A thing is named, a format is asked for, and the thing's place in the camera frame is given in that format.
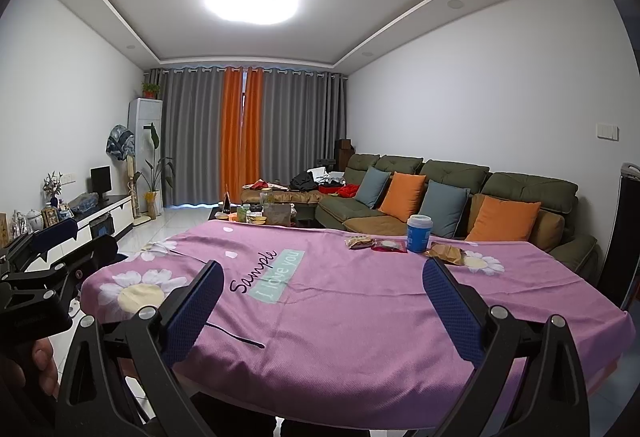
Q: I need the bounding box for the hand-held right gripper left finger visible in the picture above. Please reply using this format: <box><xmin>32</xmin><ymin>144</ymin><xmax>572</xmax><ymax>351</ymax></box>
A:
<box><xmin>52</xmin><ymin>259</ymin><xmax>226</xmax><ymax>437</ymax></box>

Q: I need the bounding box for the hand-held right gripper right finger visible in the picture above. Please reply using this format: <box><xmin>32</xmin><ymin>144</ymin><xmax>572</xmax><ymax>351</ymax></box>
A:
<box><xmin>422</xmin><ymin>257</ymin><xmax>593</xmax><ymax>437</ymax></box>

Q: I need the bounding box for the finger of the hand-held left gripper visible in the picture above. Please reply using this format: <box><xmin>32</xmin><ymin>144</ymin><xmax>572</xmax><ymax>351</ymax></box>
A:
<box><xmin>15</xmin><ymin>233</ymin><xmax>120</xmax><ymax>288</ymax></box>
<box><xmin>0</xmin><ymin>219</ymin><xmax>79</xmax><ymax>263</ymax></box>

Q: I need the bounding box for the person's left hand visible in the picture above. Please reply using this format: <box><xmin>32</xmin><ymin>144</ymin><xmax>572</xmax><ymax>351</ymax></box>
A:
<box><xmin>0</xmin><ymin>336</ymin><xmax>62</xmax><ymax>399</ymax></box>

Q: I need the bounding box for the clear plastic bag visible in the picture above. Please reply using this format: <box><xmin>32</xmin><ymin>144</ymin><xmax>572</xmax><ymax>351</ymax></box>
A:
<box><xmin>9</xmin><ymin>210</ymin><xmax>31</xmax><ymax>238</ymax></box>

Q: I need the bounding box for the white black TV cabinet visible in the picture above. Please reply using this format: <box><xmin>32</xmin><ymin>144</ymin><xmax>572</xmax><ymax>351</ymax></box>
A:
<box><xmin>0</xmin><ymin>194</ymin><xmax>133</xmax><ymax>258</ymax></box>

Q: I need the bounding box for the branch plant in vase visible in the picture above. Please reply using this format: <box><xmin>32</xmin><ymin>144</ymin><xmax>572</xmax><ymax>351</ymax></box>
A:
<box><xmin>42</xmin><ymin>171</ymin><xmax>63</xmax><ymax>208</ymax></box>

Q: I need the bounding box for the brown snack packet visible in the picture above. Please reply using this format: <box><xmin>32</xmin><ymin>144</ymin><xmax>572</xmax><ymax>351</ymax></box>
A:
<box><xmin>424</xmin><ymin>242</ymin><xmax>467</xmax><ymax>265</ymax></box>

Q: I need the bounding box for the black monitor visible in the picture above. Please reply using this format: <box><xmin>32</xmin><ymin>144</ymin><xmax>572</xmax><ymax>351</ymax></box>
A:
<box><xmin>90</xmin><ymin>166</ymin><xmax>112</xmax><ymax>204</ymax></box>

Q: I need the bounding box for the pink floral tablecloth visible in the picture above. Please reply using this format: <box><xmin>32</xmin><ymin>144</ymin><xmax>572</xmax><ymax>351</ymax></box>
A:
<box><xmin>80</xmin><ymin>219</ymin><xmax>633</xmax><ymax>418</ymax></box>

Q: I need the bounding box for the blue cup with white lid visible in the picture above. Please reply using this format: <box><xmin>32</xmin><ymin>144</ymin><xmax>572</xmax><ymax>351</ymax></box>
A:
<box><xmin>406</xmin><ymin>214</ymin><xmax>433</xmax><ymax>253</ymax></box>

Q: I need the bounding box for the red snack packet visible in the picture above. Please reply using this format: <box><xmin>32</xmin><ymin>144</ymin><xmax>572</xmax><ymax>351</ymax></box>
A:
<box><xmin>371</xmin><ymin>238</ymin><xmax>408</xmax><ymax>254</ymax></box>

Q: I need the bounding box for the tall leafy plant white pot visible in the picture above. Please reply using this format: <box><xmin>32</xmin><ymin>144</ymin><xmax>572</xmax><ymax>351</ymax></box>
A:
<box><xmin>134</xmin><ymin>122</ymin><xmax>176</xmax><ymax>218</ymax></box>

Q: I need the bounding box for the blue-grey cushion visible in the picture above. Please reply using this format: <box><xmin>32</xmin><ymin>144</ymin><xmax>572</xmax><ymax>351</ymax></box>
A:
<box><xmin>419</xmin><ymin>180</ymin><xmax>471</xmax><ymax>239</ymax></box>
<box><xmin>355</xmin><ymin>166</ymin><xmax>392</xmax><ymax>209</ymax></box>

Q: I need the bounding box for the orange cushion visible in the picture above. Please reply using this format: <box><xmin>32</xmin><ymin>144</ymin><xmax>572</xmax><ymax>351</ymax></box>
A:
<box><xmin>465</xmin><ymin>196</ymin><xmax>542</xmax><ymax>243</ymax></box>
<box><xmin>377</xmin><ymin>172</ymin><xmax>427</xmax><ymax>223</ymax></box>

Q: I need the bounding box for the standing fan with patterned cover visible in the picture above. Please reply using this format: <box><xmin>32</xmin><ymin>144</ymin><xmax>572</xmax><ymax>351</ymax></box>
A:
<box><xmin>105</xmin><ymin>124</ymin><xmax>137</xmax><ymax>223</ymax></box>

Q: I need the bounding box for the white standing air conditioner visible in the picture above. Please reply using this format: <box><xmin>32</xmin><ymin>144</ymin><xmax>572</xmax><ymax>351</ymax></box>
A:
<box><xmin>128</xmin><ymin>98</ymin><xmax>163</xmax><ymax>218</ymax></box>

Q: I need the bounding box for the green sofa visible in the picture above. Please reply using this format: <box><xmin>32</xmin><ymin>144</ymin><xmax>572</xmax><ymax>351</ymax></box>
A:
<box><xmin>241</xmin><ymin>153</ymin><xmax>598</xmax><ymax>280</ymax></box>

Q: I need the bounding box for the black white coffee table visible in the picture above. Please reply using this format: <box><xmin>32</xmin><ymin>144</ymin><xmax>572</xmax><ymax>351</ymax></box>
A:
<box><xmin>207</xmin><ymin>202</ymin><xmax>321</xmax><ymax>229</ymax></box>

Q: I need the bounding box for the grey curtain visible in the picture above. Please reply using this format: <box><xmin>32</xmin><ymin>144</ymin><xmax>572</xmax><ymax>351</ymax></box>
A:
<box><xmin>150</xmin><ymin>67</ymin><xmax>348</xmax><ymax>208</ymax></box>

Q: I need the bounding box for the pile of clothes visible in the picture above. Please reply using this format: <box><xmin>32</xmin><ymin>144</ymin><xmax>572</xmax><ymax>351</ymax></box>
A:
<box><xmin>290</xmin><ymin>170</ymin><xmax>361</xmax><ymax>198</ymax></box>

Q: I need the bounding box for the orange curtain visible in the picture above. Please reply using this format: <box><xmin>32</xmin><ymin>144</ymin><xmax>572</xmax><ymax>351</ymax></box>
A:
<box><xmin>220</xmin><ymin>67</ymin><xmax>265</xmax><ymax>204</ymax></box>

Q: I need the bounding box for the black chair back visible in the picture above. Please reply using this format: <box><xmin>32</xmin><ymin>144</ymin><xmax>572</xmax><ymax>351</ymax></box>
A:
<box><xmin>597</xmin><ymin>160</ymin><xmax>640</xmax><ymax>310</ymax></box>

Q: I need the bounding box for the dark brown box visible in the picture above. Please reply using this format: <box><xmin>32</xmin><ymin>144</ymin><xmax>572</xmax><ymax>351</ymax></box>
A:
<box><xmin>334</xmin><ymin>138</ymin><xmax>357</xmax><ymax>171</ymax></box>

